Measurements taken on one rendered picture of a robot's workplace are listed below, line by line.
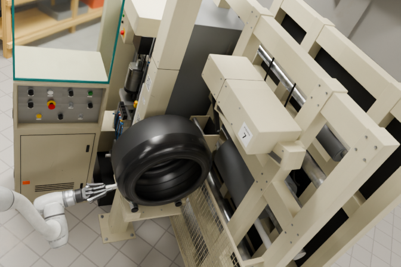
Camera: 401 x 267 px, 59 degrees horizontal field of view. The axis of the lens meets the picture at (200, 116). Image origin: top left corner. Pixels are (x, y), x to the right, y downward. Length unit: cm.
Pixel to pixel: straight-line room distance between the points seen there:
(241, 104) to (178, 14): 53
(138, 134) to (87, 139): 81
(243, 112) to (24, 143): 156
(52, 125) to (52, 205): 67
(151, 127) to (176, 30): 52
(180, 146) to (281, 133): 53
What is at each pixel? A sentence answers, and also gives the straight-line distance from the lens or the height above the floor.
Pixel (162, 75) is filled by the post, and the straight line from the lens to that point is 194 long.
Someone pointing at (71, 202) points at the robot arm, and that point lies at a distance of 208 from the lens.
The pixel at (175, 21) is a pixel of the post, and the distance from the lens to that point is 178.
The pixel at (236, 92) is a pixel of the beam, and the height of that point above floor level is 178.
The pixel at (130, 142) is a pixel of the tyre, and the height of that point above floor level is 134.
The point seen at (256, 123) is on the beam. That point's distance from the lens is 157.
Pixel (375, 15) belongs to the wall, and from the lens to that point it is 482.
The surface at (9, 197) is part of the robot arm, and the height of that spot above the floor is 133.
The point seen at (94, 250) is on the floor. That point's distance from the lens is 303.
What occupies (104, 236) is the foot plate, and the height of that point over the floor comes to 1.
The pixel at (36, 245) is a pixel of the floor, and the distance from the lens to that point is 305.
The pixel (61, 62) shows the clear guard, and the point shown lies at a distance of 223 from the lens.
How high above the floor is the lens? 266
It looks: 37 degrees down
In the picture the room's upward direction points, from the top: 23 degrees clockwise
